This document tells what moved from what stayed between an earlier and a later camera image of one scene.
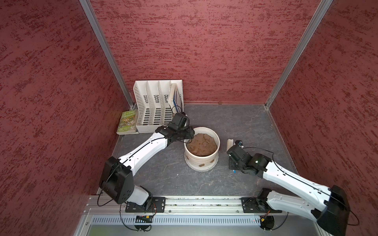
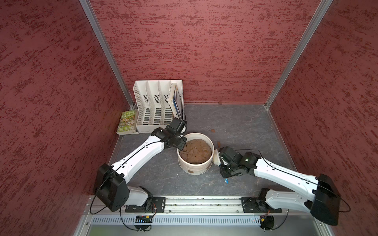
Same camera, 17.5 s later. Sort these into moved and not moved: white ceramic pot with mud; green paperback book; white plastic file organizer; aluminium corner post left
Moved: white ceramic pot with mud
Not moved: green paperback book; aluminium corner post left; white plastic file organizer
